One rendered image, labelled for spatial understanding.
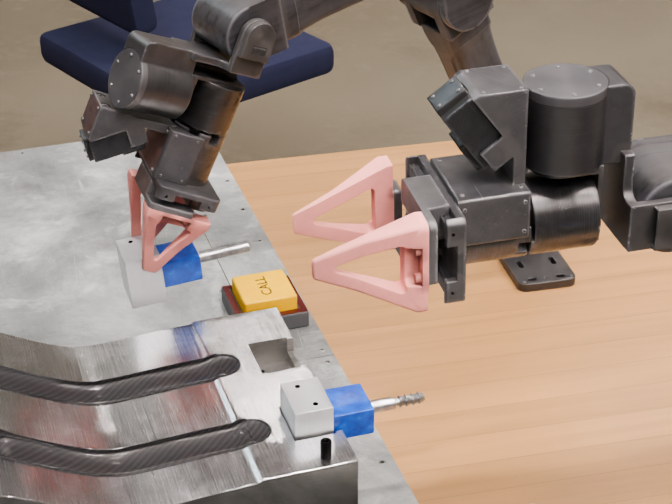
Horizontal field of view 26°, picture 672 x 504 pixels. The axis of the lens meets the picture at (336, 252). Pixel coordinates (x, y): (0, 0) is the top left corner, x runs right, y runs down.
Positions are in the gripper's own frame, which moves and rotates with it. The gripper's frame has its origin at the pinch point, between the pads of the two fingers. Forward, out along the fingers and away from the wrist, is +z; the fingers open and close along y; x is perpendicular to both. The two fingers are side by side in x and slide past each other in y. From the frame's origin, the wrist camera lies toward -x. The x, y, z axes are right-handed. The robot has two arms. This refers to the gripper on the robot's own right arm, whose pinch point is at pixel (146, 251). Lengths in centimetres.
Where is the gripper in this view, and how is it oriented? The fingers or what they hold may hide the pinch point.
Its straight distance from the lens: 147.6
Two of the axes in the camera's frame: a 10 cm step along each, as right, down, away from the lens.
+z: -4.0, 8.6, 3.2
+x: 8.6, 2.3, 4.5
